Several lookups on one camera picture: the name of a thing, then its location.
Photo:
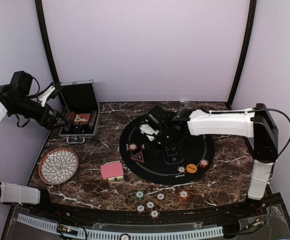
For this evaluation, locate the black round poker mat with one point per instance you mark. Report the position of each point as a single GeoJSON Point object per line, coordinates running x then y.
{"type": "Point", "coordinates": [162, 169]}

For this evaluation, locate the floral ceramic plate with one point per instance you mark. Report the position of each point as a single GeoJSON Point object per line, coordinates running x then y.
{"type": "Point", "coordinates": [58, 166]}

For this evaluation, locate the black orange 100 chip stack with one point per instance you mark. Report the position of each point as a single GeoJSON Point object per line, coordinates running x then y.
{"type": "Point", "coordinates": [160, 196]}

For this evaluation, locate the purple chip roll in case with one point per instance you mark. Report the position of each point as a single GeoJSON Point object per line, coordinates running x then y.
{"type": "Point", "coordinates": [67, 128]}

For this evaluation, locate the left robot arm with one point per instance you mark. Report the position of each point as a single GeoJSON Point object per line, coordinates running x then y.
{"type": "Point", "coordinates": [13, 103]}

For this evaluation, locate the orange big blind button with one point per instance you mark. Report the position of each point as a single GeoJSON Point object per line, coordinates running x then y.
{"type": "Point", "coordinates": [191, 168]}

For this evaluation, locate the white slotted cable duct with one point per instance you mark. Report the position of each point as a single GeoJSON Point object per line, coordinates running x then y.
{"type": "Point", "coordinates": [69, 232]}

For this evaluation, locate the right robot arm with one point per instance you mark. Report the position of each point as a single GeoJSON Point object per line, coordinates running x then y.
{"type": "Point", "coordinates": [255, 123]}

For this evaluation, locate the aluminium poker chip case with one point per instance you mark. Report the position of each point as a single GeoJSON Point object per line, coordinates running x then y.
{"type": "Point", "coordinates": [79, 97]}

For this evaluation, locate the green 20 chip stack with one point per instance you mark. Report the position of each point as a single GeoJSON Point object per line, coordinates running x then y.
{"type": "Point", "coordinates": [139, 195]}

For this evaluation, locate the fallen 100 chip on duct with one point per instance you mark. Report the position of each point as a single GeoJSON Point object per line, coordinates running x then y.
{"type": "Point", "coordinates": [124, 236]}

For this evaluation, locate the red 5 chips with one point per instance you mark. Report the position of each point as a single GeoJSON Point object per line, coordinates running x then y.
{"type": "Point", "coordinates": [132, 147]}
{"type": "Point", "coordinates": [204, 163]}

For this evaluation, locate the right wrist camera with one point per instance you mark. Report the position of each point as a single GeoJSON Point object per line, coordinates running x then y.
{"type": "Point", "coordinates": [147, 130]}

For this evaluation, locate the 100 chip on rail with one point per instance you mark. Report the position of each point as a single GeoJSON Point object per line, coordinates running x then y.
{"type": "Point", "coordinates": [140, 208]}

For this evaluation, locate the red card box in case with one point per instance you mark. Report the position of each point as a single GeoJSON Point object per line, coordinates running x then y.
{"type": "Point", "coordinates": [81, 119]}

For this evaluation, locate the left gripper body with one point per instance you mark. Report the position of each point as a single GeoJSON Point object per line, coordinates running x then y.
{"type": "Point", "coordinates": [43, 121]}

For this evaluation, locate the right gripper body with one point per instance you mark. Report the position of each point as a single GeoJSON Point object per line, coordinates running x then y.
{"type": "Point", "coordinates": [165, 141]}

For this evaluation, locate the gold blue card box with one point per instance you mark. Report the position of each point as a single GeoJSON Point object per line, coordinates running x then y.
{"type": "Point", "coordinates": [116, 178]}

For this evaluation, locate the red 5 chip stack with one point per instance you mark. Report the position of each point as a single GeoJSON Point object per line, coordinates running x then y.
{"type": "Point", "coordinates": [183, 195]}

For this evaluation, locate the red triangle all-in marker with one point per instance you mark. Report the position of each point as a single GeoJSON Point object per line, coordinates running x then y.
{"type": "Point", "coordinates": [138, 157]}

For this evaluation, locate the brown chip roll in case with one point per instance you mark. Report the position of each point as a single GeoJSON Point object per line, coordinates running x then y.
{"type": "Point", "coordinates": [92, 119]}

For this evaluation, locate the orange chip roll in case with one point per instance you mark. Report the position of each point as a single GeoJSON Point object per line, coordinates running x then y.
{"type": "Point", "coordinates": [71, 115]}

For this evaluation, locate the red-backed card deck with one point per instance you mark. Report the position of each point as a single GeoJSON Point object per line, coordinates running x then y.
{"type": "Point", "coordinates": [111, 169]}

